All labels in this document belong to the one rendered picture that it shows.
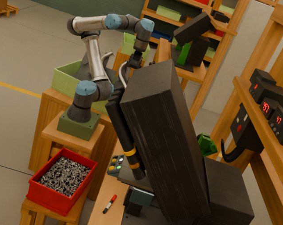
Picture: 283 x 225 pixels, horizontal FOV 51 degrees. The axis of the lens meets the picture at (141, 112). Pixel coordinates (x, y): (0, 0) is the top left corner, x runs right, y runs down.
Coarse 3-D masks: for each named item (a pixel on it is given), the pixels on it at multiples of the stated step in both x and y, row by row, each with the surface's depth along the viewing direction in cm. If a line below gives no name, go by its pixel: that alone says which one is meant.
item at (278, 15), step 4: (276, 4) 171; (280, 4) 165; (276, 8) 168; (280, 8) 163; (272, 12) 172; (276, 12) 166; (280, 12) 161; (272, 16) 171; (276, 16) 165; (280, 16) 159; (276, 20) 163; (280, 20) 157
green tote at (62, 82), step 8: (72, 64) 260; (56, 72) 237; (64, 72) 253; (72, 72) 266; (56, 80) 240; (64, 80) 237; (72, 80) 234; (56, 88) 242; (64, 88) 239; (72, 88) 237; (72, 96) 239; (96, 104) 234; (104, 104) 232; (104, 112) 234
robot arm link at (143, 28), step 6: (144, 18) 160; (138, 24) 160; (144, 24) 157; (150, 24) 157; (138, 30) 160; (144, 30) 158; (150, 30) 159; (138, 36) 161; (144, 36) 160; (150, 36) 163
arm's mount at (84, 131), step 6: (66, 114) 186; (96, 114) 198; (60, 120) 182; (66, 120) 181; (90, 120) 190; (96, 120) 192; (60, 126) 184; (66, 126) 183; (72, 126) 182; (78, 126) 182; (84, 126) 181; (90, 126) 183; (96, 126) 199; (66, 132) 185; (72, 132) 184; (78, 132) 184; (84, 132) 183; (90, 132) 182; (84, 138) 185
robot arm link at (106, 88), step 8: (88, 32) 186; (96, 32) 189; (88, 40) 188; (96, 40) 190; (88, 48) 189; (96, 48) 189; (88, 56) 190; (96, 56) 189; (96, 64) 188; (96, 72) 188; (96, 80) 187; (104, 80) 188; (104, 88) 187; (112, 88) 192; (104, 96) 188
